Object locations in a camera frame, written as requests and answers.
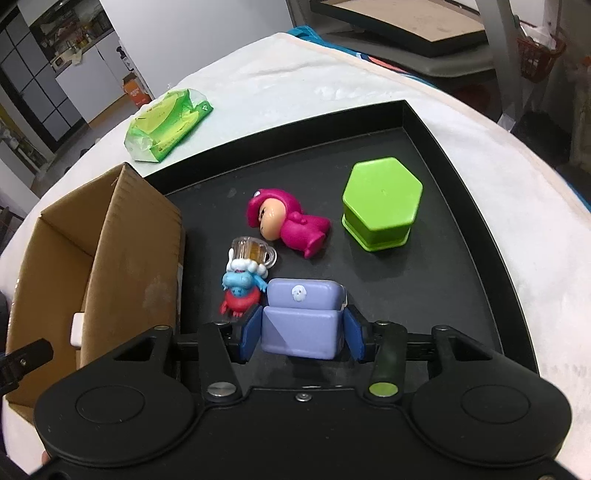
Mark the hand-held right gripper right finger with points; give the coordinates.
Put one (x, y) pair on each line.
(354, 338)

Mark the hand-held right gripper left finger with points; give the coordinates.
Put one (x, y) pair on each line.
(250, 336)

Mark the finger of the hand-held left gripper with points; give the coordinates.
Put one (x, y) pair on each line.
(28, 356)

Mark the purple toy sofa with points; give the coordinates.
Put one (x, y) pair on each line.
(300, 325)

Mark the black plastic tray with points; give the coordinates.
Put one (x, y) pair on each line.
(415, 286)

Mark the brown cardboard box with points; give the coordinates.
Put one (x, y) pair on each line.
(134, 277)

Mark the blue and red figurine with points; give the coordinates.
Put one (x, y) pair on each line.
(240, 288)

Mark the small white block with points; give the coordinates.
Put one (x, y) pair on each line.
(77, 330)

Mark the miniature beer mug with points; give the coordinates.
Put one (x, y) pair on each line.
(251, 250)

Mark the pink hooded figurine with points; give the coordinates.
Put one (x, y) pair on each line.
(295, 228)

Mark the green hexagonal box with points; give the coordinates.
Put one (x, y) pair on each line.
(381, 203)

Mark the green tissue packet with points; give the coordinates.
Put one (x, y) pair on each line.
(168, 122)

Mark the black grid partition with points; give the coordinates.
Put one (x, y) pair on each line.
(32, 87)

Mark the orange carton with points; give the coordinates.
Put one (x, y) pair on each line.
(136, 91)

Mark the white cabinet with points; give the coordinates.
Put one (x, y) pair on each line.
(90, 83)

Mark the table with wooden board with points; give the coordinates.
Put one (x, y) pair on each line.
(406, 27)

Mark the red basket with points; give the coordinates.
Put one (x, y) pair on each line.
(538, 57)

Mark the grey metal post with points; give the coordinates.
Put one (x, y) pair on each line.
(501, 50)

